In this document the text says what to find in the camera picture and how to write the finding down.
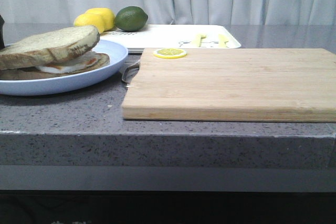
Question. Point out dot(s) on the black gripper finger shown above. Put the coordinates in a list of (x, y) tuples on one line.
[(2, 22)]

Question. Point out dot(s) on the bread slice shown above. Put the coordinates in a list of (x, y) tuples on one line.
[(31, 73), (54, 46)]

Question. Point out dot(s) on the light blue plate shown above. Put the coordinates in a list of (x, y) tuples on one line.
[(117, 53)]

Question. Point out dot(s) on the white tray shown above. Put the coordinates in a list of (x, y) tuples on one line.
[(170, 36)]

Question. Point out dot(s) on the fried egg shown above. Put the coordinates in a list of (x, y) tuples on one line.
[(82, 62)]

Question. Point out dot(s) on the front yellow lemon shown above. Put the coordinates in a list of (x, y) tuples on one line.
[(90, 19)]

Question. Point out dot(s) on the yellow lemon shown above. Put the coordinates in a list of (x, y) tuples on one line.
[(107, 15), (90, 19)]

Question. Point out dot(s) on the rear yellow lemon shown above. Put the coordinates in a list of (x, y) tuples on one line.
[(107, 15)]

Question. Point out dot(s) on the green lime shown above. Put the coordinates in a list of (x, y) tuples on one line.
[(131, 18)]

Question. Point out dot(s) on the lemon slice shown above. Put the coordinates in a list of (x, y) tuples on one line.
[(170, 53)]

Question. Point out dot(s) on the yellow plastic fork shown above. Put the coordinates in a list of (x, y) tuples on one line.
[(197, 41)]

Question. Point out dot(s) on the yellow plastic knife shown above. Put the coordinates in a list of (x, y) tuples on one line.
[(222, 41)]

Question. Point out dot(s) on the wooden cutting board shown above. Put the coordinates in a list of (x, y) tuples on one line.
[(248, 85)]

